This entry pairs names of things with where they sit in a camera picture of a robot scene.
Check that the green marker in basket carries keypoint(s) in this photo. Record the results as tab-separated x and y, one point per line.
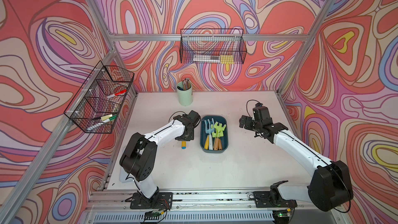
106	118

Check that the yellow item in back basket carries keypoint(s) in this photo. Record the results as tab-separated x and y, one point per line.
227	59

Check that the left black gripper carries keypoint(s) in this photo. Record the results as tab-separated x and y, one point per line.
191	137

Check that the red marker in basket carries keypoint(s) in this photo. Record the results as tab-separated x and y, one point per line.
120	93

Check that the green rake wooden handle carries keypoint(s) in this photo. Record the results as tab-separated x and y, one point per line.
216	135

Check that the lime rake wooden handle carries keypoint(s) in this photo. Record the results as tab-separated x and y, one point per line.
222	133

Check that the back black wire basket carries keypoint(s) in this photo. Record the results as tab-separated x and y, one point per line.
210	41

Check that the pens in cup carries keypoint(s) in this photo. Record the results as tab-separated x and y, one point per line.
184	85

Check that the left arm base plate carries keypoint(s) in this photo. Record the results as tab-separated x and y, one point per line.
161	200

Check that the blue rake yellow handle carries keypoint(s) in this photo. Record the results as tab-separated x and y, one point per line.
207	138
183	145

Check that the black wire basket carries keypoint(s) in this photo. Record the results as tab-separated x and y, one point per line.
92	102
210	41

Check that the light blue rake pale handle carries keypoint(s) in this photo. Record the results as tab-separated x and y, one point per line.
210	132

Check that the left black wire basket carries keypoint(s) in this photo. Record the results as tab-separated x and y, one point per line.
92	102

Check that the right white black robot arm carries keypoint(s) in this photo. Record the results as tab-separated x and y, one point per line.
330	184

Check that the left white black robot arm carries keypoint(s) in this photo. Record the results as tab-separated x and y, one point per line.
138	157

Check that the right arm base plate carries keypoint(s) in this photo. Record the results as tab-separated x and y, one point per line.
269	199

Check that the mint green pen cup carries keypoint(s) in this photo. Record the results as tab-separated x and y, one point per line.
185	97

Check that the clear tube in back basket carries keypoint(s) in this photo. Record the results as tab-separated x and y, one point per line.
206	59

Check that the teal plastic storage box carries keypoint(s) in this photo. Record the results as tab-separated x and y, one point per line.
203	135

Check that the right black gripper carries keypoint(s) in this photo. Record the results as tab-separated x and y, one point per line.
248	120

